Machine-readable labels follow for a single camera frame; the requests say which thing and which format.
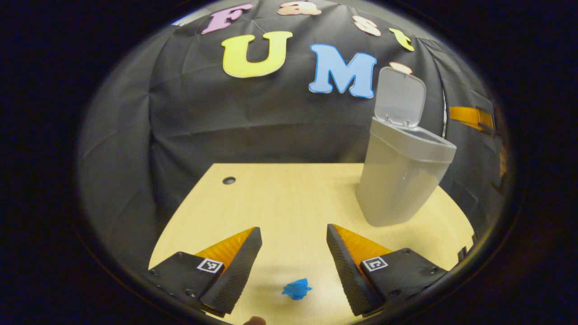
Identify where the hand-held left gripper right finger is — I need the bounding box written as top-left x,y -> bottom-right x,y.
326,223 -> 447,316

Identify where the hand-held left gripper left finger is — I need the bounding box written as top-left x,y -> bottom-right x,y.
144,227 -> 263,316

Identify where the blue paper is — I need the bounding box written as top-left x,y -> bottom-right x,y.
282,278 -> 313,301

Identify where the white desktop garbage bin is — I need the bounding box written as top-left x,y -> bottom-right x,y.
355,67 -> 457,227

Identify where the wooden desktop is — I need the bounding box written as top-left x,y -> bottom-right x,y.
148,163 -> 475,325

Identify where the black backdrop cloth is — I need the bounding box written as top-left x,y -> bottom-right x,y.
77,0 -> 506,276

